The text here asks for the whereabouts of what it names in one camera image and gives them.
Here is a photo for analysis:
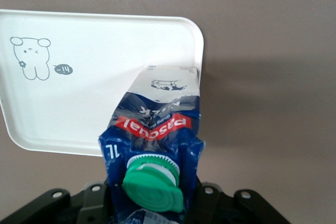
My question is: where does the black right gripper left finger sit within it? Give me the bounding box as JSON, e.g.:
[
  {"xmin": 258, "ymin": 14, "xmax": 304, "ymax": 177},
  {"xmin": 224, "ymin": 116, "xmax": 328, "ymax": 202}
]
[{"xmin": 0, "ymin": 180, "xmax": 112, "ymax": 224}]

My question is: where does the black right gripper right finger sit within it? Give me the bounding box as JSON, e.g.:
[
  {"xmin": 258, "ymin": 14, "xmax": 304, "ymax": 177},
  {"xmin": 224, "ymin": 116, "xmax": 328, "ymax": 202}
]
[{"xmin": 183, "ymin": 178, "xmax": 292, "ymax": 224}]

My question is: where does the blue white milk carton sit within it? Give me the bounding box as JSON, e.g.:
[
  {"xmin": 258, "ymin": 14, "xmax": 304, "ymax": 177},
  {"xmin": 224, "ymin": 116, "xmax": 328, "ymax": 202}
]
[{"xmin": 98, "ymin": 64, "xmax": 207, "ymax": 224}]

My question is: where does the cream rabbit print tray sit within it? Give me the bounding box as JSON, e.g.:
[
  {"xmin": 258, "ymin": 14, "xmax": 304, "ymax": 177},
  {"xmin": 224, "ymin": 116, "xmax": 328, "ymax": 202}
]
[{"xmin": 0, "ymin": 8, "xmax": 205, "ymax": 158}]

